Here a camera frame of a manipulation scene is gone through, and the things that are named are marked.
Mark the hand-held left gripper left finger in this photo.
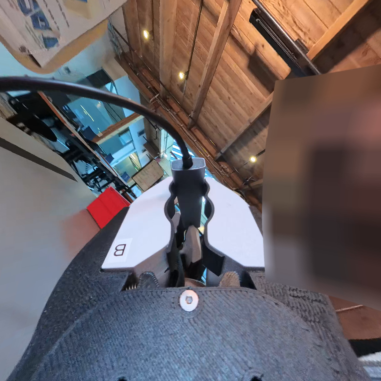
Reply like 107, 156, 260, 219
102, 177, 180, 287

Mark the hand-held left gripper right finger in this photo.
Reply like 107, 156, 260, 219
203, 178, 265, 285

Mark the red plastic bin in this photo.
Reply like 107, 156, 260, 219
86, 186, 131, 230

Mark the grey usb hub with cable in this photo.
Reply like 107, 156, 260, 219
0, 76, 207, 264

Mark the whiteboard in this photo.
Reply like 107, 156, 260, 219
132, 159, 165, 192

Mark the black metal shelving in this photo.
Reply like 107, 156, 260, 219
0, 89, 134, 197

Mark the black ceiling pipe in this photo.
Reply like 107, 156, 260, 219
249, 0, 321, 76

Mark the printed cardboard box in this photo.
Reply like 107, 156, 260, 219
0, 0, 129, 75

